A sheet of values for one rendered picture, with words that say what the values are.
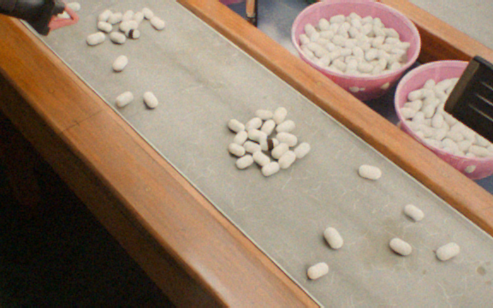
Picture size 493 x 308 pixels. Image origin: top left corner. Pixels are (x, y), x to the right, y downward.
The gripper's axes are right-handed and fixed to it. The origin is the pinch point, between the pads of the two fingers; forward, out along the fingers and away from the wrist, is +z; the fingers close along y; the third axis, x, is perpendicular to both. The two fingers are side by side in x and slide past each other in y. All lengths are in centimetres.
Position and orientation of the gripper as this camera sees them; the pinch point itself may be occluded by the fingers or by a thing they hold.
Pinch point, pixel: (74, 19)
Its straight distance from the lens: 133.2
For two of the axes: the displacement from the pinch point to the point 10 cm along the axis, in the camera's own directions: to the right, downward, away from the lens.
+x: -4.9, 8.3, 2.7
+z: 5.8, 0.8, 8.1
